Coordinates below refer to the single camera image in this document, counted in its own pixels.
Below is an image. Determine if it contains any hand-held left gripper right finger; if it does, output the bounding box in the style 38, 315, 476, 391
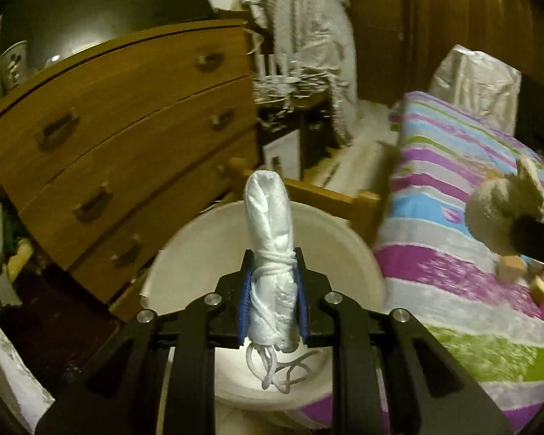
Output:
294, 247, 513, 435

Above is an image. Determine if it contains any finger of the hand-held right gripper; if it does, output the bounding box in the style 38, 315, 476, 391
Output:
510, 215, 544, 267

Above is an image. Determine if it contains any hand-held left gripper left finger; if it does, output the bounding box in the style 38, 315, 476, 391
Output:
34, 249, 259, 435

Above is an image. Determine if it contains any beige fuzzy ball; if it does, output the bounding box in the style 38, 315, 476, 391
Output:
465, 177, 544, 254

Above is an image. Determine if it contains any white plastic bucket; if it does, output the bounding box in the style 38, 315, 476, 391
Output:
138, 202, 388, 418

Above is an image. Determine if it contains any white bag with string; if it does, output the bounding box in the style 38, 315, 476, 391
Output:
244, 170, 316, 393

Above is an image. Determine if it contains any small wooden block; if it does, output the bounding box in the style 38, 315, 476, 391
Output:
496, 254, 527, 284

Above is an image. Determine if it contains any small plush rabbit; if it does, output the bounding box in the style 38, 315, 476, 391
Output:
516, 158, 544, 211

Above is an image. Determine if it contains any wooden chair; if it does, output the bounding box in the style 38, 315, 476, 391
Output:
229, 158, 382, 236

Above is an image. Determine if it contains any striped floral blanket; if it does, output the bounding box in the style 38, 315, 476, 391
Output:
299, 91, 544, 435

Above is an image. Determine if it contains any white box with knife print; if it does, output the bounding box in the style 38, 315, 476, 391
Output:
263, 129, 302, 177

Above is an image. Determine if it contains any translucent white plastic bag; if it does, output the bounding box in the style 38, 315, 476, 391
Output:
428, 45, 522, 134

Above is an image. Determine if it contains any wooden chest of drawers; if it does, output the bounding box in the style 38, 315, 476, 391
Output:
0, 20, 261, 322

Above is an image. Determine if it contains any white router with antennas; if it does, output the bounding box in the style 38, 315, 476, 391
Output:
254, 52, 327, 96

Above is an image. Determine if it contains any pile of clothes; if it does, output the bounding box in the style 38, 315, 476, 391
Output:
0, 181, 41, 291

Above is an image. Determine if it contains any dark wooden wardrobe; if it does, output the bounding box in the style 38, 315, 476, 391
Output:
345, 0, 544, 105

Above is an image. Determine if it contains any grey striped hanging cloth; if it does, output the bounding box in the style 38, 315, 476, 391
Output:
236, 0, 359, 146

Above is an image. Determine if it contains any black flat television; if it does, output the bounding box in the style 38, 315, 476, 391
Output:
0, 0, 218, 73

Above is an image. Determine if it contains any cartoon print cup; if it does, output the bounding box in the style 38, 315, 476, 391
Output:
0, 40, 30, 89

